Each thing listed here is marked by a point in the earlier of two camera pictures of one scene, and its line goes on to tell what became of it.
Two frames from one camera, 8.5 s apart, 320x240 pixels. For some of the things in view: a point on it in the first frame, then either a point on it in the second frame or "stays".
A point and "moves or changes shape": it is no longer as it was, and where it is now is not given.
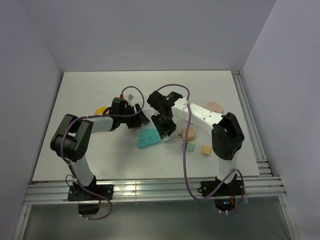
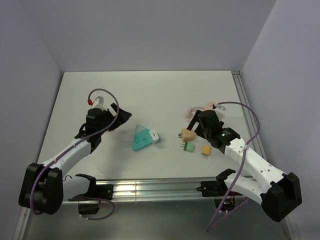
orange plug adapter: x=205 y=150 stays
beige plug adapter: x=191 y=135 stays
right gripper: x=169 y=129 → x=199 y=131
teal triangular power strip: x=149 y=136 moves or changes shape
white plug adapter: x=165 y=137 → x=154 y=136
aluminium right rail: x=264 y=168 stays
